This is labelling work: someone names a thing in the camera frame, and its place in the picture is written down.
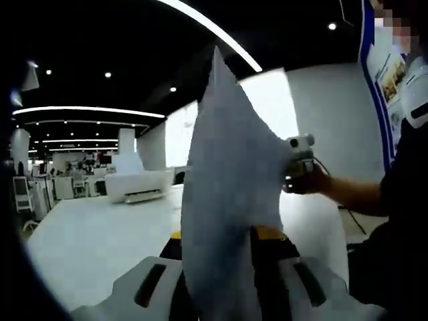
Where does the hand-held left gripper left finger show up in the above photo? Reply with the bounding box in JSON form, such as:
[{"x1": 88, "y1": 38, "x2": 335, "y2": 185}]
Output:
[{"x1": 71, "y1": 229, "x2": 200, "y2": 321}]

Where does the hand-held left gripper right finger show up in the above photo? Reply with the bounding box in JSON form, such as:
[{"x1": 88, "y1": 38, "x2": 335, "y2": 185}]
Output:
[{"x1": 249, "y1": 225, "x2": 385, "y2": 321}]

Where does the white paper sheet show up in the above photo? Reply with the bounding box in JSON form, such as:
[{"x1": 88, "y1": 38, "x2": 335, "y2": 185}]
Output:
[{"x1": 181, "y1": 45, "x2": 292, "y2": 321}]

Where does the person's right hand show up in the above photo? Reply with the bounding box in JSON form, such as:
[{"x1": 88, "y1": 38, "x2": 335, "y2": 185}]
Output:
[{"x1": 283, "y1": 163, "x2": 335, "y2": 197}]

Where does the white table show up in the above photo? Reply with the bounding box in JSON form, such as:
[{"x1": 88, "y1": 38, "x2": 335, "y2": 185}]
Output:
[{"x1": 26, "y1": 182, "x2": 350, "y2": 312}]

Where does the white printer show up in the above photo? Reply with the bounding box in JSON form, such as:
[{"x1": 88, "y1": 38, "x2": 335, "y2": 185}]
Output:
[{"x1": 104, "y1": 128, "x2": 177, "y2": 205}]

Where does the person in dark shirt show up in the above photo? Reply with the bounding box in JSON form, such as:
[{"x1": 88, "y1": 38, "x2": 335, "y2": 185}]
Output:
[{"x1": 346, "y1": 116, "x2": 428, "y2": 321}]

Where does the white mesh office chair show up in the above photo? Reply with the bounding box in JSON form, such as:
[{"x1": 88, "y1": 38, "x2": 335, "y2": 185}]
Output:
[{"x1": 13, "y1": 176, "x2": 34, "y2": 215}]

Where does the ceiling air conditioner vent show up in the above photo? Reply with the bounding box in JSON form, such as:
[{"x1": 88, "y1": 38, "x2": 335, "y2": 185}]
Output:
[{"x1": 20, "y1": 61, "x2": 41, "y2": 92}]

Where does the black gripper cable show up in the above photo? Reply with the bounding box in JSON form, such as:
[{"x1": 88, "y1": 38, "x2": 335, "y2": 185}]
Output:
[{"x1": 312, "y1": 158, "x2": 367, "y2": 235}]

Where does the blue and white wall poster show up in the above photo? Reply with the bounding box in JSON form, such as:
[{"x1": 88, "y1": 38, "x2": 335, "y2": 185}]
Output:
[{"x1": 359, "y1": 0, "x2": 411, "y2": 168}]

